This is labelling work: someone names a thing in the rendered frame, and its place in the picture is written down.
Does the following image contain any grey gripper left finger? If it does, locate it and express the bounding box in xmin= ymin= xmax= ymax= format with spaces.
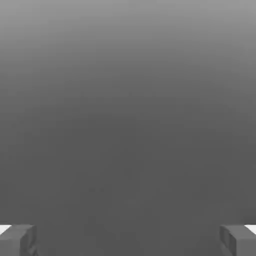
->
xmin=0 ymin=223 xmax=38 ymax=256

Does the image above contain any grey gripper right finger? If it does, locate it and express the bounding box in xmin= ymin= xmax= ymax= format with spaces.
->
xmin=218 ymin=223 xmax=256 ymax=256

